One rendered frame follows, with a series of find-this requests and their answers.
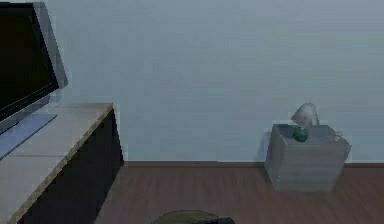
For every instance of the black television set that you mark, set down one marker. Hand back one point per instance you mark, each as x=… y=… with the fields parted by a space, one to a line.
x=23 y=63

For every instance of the grey wooden side table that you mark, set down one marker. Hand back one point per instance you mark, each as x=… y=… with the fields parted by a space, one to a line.
x=305 y=166

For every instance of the white shade green table lamp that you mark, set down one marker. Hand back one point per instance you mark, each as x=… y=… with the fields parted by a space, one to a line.
x=305 y=116

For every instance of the small yellow figurine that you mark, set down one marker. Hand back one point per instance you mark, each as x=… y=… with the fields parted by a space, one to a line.
x=338 y=136

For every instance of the beige top dark television cabinet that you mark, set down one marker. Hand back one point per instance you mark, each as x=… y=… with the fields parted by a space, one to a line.
x=60 y=160

